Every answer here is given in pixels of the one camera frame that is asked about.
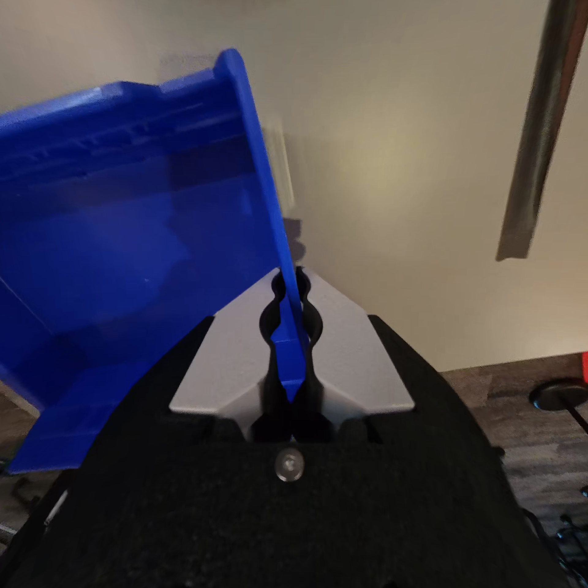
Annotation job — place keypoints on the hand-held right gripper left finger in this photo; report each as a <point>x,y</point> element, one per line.
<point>225,363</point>

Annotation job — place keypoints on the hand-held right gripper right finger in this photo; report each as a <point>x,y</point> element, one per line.
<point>358,363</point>

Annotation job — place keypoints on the blue plastic bin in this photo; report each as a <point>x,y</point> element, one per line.
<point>128,252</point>

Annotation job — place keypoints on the black round floor base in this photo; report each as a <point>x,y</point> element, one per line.
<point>560,396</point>

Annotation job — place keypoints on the red object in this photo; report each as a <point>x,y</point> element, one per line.
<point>585,366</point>

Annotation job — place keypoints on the metal pole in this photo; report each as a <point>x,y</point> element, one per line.
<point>542,138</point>

